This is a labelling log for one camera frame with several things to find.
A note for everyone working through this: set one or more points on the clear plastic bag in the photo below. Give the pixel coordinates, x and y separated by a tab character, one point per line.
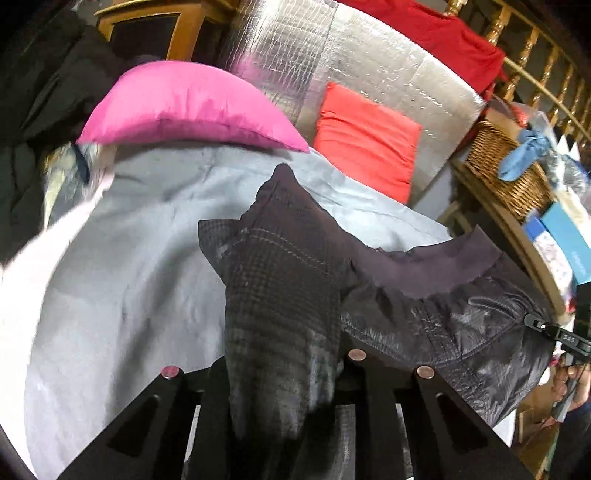
69	175

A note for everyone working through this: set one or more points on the silver foil mat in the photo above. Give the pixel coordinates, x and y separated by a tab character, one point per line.
369	55

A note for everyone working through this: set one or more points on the person's right hand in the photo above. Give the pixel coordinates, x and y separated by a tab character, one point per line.
561	383

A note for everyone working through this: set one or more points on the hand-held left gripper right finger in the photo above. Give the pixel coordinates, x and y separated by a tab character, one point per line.
378	406

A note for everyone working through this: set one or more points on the wicker basket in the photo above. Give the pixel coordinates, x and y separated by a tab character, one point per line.
494	161

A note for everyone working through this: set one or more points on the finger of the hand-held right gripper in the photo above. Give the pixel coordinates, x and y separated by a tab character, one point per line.
540	323

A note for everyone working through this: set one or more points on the pink pillow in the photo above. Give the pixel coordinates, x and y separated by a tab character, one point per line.
184	101

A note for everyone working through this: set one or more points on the red pillow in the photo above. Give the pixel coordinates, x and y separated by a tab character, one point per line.
364	138

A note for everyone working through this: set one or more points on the wooden banister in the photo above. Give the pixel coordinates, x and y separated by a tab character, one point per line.
526	50

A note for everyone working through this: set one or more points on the dark quilted puffer jacket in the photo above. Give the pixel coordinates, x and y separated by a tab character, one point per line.
277	286

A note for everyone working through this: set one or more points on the light blue cloth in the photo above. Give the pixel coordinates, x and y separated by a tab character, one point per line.
526	152

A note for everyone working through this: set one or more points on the red cloth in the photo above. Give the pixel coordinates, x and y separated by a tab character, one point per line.
438	32

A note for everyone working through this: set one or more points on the wooden cabinet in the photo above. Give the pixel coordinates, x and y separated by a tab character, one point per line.
184	32

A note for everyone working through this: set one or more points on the teal box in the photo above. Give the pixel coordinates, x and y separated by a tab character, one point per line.
563	235

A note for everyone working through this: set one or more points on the black jacket pile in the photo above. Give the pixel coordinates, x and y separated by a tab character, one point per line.
46	92

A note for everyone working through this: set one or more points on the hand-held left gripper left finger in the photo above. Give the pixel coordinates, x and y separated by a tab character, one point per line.
184	401

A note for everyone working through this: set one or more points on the grey bed blanket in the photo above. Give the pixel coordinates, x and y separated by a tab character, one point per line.
115	277

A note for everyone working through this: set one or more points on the cardboard box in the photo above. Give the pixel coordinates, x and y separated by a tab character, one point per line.
535	438

